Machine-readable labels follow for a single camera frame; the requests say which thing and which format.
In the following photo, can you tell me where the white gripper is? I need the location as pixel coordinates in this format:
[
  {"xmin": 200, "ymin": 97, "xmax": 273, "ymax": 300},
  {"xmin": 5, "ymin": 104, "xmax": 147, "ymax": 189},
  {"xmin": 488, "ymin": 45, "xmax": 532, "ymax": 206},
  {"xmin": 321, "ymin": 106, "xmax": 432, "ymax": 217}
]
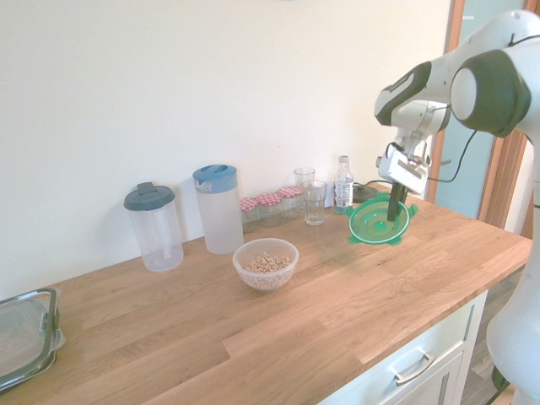
[{"xmin": 377, "ymin": 147, "xmax": 431, "ymax": 222}]

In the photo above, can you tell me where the glass jar red checked lid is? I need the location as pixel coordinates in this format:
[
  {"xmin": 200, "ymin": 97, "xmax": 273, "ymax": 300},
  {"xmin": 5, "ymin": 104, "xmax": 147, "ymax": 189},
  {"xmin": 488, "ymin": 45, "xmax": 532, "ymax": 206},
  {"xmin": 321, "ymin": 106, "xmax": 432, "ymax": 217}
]
[
  {"xmin": 240, "ymin": 197, "xmax": 259, "ymax": 234},
  {"xmin": 256, "ymin": 192, "xmax": 283, "ymax": 228},
  {"xmin": 277, "ymin": 186, "xmax": 305, "ymax": 219}
]

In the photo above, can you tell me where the clear plastic food bowl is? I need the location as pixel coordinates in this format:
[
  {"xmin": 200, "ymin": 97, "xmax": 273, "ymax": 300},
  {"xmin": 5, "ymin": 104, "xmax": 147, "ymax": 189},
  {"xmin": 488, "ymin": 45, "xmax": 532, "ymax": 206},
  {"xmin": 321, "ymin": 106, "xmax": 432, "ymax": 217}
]
[{"xmin": 232, "ymin": 238, "xmax": 300, "ymax": 295}]

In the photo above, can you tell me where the frosted pitcher blue lid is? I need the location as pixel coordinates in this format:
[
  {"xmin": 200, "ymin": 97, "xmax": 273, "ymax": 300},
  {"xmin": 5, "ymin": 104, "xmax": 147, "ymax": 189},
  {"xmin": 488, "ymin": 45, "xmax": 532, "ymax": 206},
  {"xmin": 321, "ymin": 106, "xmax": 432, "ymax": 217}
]
[{"xmin": 192, "ymin": 164, "xmax": 245, "ymax": 256}]

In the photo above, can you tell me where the clear pitcher dark grey lid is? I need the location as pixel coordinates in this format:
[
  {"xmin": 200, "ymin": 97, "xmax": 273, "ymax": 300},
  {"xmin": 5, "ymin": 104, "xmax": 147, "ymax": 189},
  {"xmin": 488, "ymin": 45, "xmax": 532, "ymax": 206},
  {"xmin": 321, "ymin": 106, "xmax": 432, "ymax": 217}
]
[{"xmin": 123, "ymin": 181, "xmax": 185, "ymax": 273}]

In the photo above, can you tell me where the rectangular glass container grey lid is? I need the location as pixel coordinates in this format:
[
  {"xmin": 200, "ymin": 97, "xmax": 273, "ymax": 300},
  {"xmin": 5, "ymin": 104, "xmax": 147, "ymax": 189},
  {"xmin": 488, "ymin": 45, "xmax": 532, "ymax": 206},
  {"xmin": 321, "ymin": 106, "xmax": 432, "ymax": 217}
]
[{"xmin": 0, "ymin": 287, "xmax": 64, "ymax": 393}]

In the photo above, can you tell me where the black round disc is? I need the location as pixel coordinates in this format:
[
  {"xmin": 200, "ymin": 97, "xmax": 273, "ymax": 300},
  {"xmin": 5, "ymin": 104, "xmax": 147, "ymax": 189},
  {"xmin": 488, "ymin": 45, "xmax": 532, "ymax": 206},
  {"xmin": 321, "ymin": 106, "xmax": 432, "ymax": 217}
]
[{"xmin": 352, "ymin": 181, "xmax": 381, "ymax": 204}]

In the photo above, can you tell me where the small clear water bottle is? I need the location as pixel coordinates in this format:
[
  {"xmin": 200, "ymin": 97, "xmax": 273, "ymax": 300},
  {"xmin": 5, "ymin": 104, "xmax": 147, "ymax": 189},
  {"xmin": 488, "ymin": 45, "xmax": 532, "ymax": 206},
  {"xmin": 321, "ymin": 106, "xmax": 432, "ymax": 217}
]
[{"xmin": 334, "ymin": 155, "xmax": 354, "ymax": 216}]

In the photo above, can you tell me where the frosted glass door panel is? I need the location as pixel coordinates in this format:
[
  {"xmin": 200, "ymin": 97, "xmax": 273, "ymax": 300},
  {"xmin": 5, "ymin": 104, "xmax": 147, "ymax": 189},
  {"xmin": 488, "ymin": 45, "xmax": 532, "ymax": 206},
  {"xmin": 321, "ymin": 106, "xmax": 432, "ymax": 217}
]
[{"xmin": 434, "ymin": 0, "xmax": 528, "ymax": 220}]

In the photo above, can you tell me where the faceted clear drinking glass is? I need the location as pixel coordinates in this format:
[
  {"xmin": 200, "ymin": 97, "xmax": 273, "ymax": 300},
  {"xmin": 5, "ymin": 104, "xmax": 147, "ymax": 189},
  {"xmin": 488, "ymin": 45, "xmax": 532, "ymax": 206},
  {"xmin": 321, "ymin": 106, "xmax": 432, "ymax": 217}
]
[{"xmin": 300, "ymin": 180, "xmax": 328, "ymax": 226}]

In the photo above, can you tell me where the smooth clear drinking glass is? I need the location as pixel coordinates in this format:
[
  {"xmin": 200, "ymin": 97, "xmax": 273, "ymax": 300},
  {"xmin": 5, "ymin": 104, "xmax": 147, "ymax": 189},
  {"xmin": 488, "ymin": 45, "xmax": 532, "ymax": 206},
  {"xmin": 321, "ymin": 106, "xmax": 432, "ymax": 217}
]
[{"xmin": 293, "ymin": 167, "xmax": 316, "ymax": 212}]

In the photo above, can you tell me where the white kitchen cabinet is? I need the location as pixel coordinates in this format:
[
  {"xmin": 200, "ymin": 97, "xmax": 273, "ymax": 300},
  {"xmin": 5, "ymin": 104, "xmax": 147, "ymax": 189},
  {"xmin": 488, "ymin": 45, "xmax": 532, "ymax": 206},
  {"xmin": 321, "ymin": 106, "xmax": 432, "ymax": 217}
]
[{"xmin": 320, "ymin": 290, "xmax": 493, "ymax": 405}]

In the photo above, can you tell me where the cereal rings heap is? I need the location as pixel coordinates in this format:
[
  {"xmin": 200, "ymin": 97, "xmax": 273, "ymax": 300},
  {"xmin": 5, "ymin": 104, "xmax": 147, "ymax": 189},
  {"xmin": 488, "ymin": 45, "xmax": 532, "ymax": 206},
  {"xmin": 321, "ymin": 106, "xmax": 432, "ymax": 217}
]
[{"xmin": 242, "ymin": 251, "xmax": 293, "ymax": 292}]

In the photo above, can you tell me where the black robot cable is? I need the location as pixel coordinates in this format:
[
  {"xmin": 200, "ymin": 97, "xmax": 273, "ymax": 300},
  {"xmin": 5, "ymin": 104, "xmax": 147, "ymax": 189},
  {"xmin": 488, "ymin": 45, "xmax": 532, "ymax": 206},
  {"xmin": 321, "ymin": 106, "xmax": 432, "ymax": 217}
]
[{"xmin": 426, "ymin": 128, "xmax": 480, "ymax": 183}]

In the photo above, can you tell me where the wooden door frame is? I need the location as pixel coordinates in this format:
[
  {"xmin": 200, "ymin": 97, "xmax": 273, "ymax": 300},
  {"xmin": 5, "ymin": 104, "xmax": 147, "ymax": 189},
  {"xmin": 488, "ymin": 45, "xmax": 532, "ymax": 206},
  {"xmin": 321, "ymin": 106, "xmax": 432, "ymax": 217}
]
[{"xmin": 425, "ymin": 0, "xmax": 540, "ymax": 237}]

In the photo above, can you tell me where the metal drawer handle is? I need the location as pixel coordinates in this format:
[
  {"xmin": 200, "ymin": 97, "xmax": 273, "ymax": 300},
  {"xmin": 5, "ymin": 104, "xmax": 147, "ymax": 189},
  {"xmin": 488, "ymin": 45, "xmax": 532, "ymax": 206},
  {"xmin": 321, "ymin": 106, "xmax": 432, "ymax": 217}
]
[{"xmin": 391, "ymin": 352, "xmax": 437, "ymax": 386}]

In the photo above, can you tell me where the dark green strap loop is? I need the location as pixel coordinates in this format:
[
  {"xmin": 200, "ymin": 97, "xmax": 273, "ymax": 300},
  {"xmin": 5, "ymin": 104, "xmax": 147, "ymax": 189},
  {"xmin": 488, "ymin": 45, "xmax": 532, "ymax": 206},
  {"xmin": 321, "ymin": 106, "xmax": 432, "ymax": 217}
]
[{"xmin": 491, "ymin": 365, "xmax": 512, "ymax": 405}]

